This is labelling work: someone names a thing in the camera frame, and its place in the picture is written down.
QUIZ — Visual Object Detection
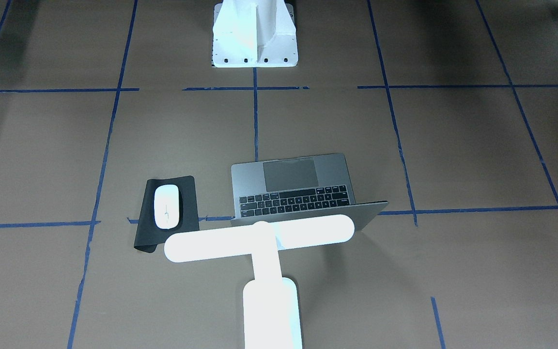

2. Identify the grey laptop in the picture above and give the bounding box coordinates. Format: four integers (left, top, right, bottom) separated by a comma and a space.
231, 153, 388, 230

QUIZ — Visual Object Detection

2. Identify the white computer mouse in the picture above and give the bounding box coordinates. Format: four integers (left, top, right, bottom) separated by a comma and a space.
154, 185, 180, 230

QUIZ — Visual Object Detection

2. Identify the black mouse pad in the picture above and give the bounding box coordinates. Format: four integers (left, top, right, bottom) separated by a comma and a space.
134, 176, 199, 253

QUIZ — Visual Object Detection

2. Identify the white desk lamp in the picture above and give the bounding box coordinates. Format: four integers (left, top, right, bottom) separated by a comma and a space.
164, 215, 355, 349

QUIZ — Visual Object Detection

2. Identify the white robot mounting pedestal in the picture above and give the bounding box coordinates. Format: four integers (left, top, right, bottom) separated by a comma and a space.
211, 0, 299, 68

